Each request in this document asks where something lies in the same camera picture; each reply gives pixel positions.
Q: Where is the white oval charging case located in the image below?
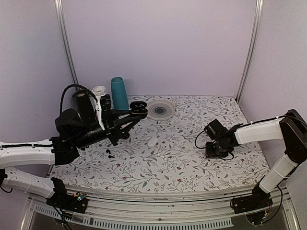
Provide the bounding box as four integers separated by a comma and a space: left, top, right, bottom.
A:
147, 137, 158, 148

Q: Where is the left camera black cable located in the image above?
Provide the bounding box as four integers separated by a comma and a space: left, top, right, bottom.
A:
59, 83, 99, 115

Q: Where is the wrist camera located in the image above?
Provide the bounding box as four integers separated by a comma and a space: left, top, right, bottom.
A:
204, 119, 228, 140
95, 94, 111, 131

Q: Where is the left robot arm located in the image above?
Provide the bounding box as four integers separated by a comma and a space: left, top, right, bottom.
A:
0, 109, 142, 208

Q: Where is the white ribbed vase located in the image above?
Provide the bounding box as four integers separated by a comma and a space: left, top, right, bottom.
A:
92, 86, 106, 101

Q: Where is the aluminium corner post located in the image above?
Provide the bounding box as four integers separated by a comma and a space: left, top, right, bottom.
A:
54, 0, 79, 84
236, 0, 264, 104

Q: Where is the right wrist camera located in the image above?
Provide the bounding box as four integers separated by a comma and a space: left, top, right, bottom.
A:
204, 119, 228, 140

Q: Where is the black earbud charging case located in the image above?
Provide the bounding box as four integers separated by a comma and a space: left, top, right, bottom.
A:
130, 101, 148, 115

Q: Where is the camera black cable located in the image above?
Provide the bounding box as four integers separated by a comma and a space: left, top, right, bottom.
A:
59, 83, 99, 115
194, 123, 243, 161

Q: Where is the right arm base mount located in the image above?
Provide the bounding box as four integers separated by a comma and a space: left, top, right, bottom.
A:
230, 184, 273, 214

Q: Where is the right aluminium corner post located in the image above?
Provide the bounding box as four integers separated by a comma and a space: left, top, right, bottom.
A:
236, 0, 264, 104

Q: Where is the black cylindrical vase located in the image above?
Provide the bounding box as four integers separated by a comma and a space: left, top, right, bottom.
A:
74, 90, 96, 125

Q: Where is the teal cylindrical vase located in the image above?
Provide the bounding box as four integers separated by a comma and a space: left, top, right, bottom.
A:
111, 76, 129, 110

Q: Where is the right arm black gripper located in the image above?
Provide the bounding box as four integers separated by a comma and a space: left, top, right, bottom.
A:
206, 140, 230, 158

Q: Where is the aluminium front rail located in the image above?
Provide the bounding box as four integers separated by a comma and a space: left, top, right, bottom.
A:
21, 186, 301, 230

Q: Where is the right camera black cable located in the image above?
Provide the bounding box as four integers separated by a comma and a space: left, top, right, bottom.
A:
194, 123, 243, 161

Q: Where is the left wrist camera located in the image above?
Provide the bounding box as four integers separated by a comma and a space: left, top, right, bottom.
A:
95, 94, 111, 131

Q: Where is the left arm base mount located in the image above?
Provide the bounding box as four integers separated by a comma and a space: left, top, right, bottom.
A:
46, 177, 88, 214

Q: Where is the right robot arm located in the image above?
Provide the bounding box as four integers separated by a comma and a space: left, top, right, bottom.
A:
112, 110, 284, 194

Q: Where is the grey spiral ceramic plate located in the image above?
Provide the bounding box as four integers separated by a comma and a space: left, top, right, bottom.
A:
146, 100, 176, 121

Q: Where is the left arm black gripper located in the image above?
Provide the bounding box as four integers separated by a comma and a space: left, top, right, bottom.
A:
73, 109, 140, 150

